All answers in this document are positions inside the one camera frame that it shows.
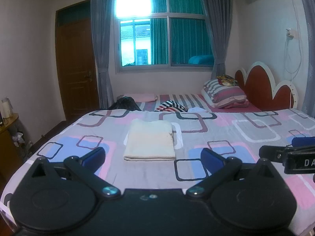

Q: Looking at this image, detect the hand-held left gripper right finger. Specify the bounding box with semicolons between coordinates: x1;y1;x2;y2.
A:
186;148;281;198

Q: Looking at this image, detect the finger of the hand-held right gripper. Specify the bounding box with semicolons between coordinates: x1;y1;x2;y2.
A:
259;145;297;164
291;136;315;148

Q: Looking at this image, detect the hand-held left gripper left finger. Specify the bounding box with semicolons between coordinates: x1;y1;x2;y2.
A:
31;147;121;197

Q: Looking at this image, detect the cream knit sweater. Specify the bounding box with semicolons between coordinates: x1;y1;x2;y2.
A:
123;118;177;162

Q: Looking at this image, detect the patterned pink grey bed sheet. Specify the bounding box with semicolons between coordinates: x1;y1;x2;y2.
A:
0;108;315;236

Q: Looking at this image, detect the small white cloth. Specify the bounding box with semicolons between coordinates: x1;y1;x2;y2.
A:
188;107;210;114

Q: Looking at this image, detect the black bag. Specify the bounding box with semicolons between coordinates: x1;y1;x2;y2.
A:
107;97;142;112

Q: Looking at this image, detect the black white red striped garment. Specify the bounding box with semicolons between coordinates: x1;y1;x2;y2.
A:
155;100;189;112

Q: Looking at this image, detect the striped pillow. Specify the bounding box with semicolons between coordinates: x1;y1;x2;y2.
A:
201;79;249;109

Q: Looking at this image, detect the red white scalloped headboard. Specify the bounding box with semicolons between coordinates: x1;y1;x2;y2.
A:
234;61;300;112

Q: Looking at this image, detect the folded pink cloth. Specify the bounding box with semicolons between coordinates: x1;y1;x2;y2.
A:
122;93;158;102

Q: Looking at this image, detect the clutter on floor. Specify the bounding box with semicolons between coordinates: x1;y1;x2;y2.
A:
12;129;33;154

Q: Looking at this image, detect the colourful printed cloth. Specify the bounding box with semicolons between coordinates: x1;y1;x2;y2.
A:
216;75;239;87

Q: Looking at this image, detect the wooden side table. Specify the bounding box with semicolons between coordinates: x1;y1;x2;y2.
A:
0;112;24;176

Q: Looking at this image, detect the grey patterned curtain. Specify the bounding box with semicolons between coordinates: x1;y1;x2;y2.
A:
296;0;315;119

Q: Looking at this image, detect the brown wooden door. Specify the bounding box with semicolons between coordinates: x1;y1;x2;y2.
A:
55;0;99;123

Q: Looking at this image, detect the sliding glass window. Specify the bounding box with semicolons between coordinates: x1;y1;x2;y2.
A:
114;0;215;73

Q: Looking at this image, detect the white cable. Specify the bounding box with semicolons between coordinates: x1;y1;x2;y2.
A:
284;0;304;104

